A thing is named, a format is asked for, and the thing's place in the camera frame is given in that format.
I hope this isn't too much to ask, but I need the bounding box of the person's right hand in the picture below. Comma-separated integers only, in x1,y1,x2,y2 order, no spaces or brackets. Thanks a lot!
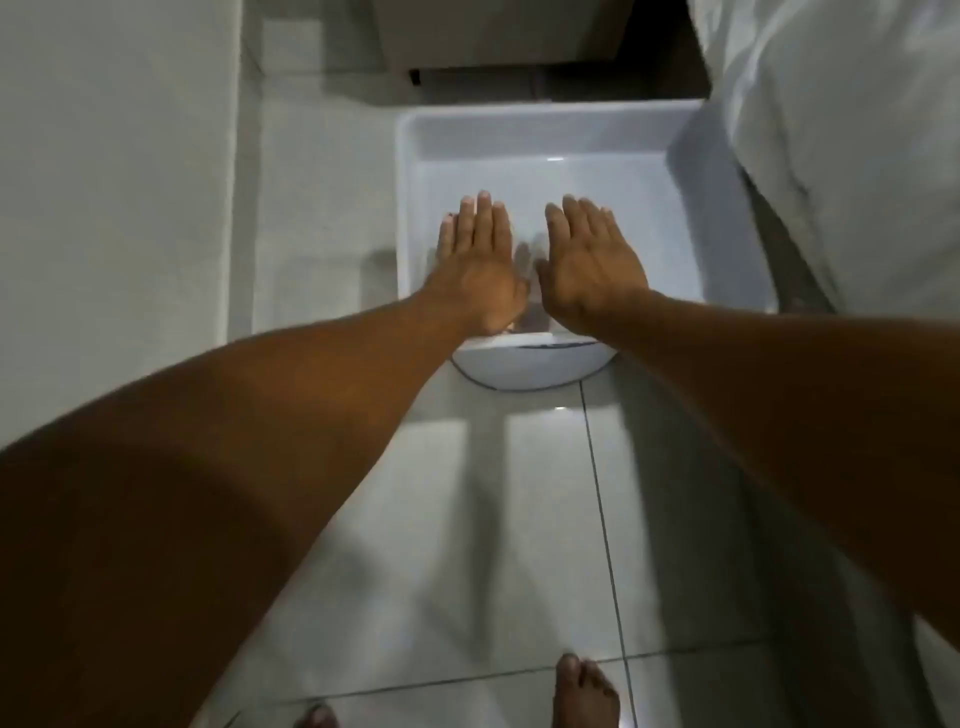
534,195,651,336

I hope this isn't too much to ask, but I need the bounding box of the person's left hand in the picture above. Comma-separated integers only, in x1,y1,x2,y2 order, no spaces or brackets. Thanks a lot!
421,191,531,338

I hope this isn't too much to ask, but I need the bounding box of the person's right forearm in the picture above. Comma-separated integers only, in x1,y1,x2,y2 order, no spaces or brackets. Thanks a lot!
598,288,960,655

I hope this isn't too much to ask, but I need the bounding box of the person's left forearm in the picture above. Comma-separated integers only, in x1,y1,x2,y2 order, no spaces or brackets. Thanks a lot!
0,288,489,728

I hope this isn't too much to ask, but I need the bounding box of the white round basin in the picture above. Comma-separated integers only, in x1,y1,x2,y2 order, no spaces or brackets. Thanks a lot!
448,334,615,393

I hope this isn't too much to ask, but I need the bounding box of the white plastic tub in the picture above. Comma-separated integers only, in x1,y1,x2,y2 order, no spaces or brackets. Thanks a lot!
394,99,780,355

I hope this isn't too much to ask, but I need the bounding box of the brown wooden cabinet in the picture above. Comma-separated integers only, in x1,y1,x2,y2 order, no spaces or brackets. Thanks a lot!
391,0,712,104

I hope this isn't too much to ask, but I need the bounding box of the white bed sheet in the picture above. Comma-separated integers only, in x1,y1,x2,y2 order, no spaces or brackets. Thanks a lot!
686,0,960,320

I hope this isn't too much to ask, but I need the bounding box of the person's right foot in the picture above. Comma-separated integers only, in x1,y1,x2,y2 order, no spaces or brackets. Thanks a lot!
552,652,623,728

